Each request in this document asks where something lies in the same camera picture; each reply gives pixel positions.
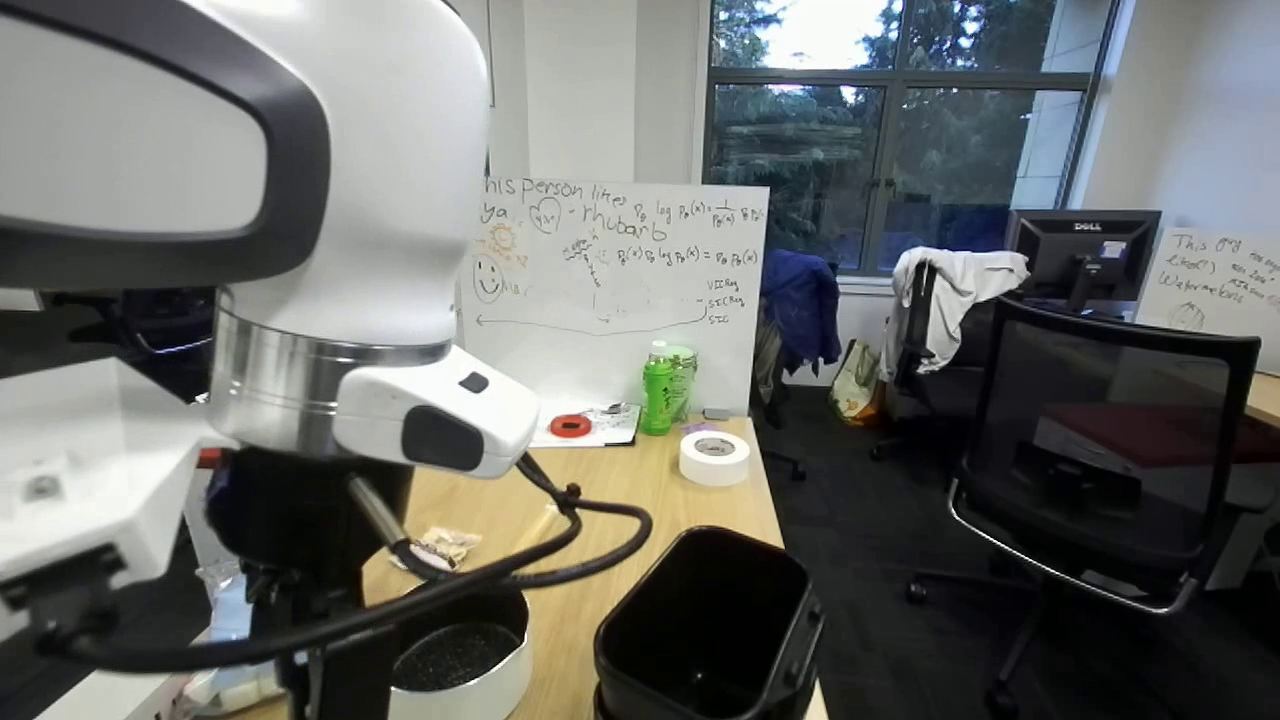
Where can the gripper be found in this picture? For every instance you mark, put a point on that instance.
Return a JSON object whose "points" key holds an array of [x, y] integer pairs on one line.
{"points": [[310, 520]]}

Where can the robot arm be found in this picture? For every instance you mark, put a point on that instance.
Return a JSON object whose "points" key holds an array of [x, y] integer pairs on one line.
{"points": [[380, 200]]}

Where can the white saucepan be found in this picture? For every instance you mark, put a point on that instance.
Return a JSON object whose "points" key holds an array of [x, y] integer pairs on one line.
{"points": [[470, 690]]}

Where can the small clear snack packet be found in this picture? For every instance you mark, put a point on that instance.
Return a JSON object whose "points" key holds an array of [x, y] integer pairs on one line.
{"points": [[448, 545]]}

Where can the red tape roll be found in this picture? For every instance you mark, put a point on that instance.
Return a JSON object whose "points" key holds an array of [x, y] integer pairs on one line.
{"points": [[570, 426]]}

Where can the white paper pad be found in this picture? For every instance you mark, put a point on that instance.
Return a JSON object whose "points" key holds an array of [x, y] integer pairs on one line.
{"points": [[612, 425]]}

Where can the large whiteboard with writing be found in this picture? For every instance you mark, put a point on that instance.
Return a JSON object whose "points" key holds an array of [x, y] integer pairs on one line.
{"points": [[620, 340]]}

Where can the green plastic bottle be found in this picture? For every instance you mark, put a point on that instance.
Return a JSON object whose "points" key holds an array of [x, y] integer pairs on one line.
{"points": [[656, 400]]}

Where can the black plastic bin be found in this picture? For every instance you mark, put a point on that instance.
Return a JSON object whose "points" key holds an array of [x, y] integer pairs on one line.
{"points": [[700, 620]]}

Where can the white tape roll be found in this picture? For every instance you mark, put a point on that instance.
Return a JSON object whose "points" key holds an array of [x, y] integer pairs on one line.
{"points": [[714, 462]]}

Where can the office chair with blue jacket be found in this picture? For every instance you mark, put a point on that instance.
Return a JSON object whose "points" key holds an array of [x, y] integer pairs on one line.
{"points": [[800, 300]]}

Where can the patterned shopping bag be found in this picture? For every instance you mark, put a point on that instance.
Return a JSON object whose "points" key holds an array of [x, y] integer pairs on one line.
{"points": [[856, 385]]}

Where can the office chair with white cloth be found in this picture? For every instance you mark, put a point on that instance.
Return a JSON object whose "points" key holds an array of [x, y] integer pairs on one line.
{"points": [[950, 300]]}

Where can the window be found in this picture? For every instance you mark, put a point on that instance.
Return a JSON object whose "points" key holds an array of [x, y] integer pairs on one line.
{"points": [[900, 150]]}

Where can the black mesh office chair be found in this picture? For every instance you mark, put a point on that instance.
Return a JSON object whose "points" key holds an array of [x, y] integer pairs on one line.
{"points": [[1100, 440]]}

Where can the black monitor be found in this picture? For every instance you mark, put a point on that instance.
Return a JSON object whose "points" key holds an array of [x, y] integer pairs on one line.
{"points": [[1085, 250]]}

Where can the small whiteboard with writing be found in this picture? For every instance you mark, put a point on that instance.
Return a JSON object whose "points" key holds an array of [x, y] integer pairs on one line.
{"points": [[1215, 290]]}

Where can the wooden desk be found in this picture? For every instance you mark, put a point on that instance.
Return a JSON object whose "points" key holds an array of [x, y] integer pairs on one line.
{"points": [[1266, 398]]}

